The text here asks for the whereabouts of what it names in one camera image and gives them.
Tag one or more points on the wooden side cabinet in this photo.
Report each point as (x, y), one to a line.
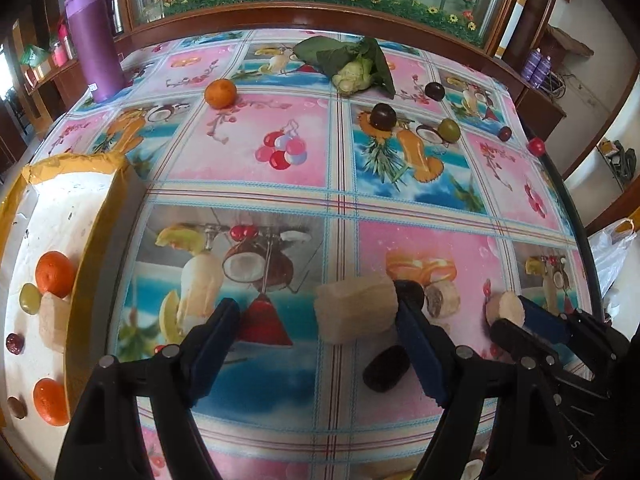
(537, 105)

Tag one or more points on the large round tan banana piece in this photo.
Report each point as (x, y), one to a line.
(52, 320)

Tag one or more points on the wooden wall shelf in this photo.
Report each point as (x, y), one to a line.
(35, 90)

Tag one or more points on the large blocky banana chunk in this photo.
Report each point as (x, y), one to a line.
(355, 310)

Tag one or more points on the brown longan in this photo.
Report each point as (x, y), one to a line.
(17, 406)

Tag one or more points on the small banana piece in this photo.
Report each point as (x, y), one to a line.
(442, 297)
(505, 307)

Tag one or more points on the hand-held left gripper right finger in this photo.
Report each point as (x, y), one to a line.
(420, 350)

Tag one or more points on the dark oval date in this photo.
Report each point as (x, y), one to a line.
(385, 367)

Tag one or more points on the green packet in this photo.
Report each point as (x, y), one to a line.
(32, 56)

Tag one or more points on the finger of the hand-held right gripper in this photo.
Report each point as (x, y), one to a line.
(520, 340)
(545, 322)

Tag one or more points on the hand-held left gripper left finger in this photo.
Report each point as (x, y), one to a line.
(215, 350)

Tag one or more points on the printed pink blue tablecloth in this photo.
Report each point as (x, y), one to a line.
(300, 185)

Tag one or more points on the large green grape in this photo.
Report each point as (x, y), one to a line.
(29, 299)

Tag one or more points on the leafy green cauliflower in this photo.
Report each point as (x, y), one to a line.
(352, 72)

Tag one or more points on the purple thermos bottle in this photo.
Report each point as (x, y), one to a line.
(95, 45)

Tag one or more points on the orange tangerine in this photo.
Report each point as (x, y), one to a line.
(220, 93)
(50, 400)
(55, 274)

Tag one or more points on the white foam box yellow tape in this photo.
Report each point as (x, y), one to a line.
(60, 210)

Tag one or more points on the red cherry tomato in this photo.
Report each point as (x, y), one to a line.
(536, 146)

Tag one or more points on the red dried jujube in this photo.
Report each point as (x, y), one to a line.
(14, 342)

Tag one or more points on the dark metal flask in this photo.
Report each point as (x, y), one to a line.
(116, 15)

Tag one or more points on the pink bottle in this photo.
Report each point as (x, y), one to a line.
(61, 47)

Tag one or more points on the white plastic bag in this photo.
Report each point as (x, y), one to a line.
(607, 255)

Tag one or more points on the dark purple plum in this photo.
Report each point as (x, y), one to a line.
(416, 292)
(384, 116)
(435, 91)

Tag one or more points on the small dark grape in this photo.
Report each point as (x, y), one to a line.
(505, 133)

